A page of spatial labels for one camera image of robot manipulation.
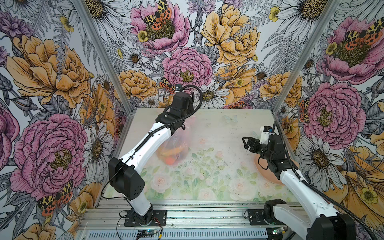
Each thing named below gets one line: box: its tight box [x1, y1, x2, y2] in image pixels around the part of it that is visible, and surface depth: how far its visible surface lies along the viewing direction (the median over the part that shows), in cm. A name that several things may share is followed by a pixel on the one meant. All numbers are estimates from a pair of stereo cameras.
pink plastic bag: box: [156, 116, 196, 166], surface depth 89 cm
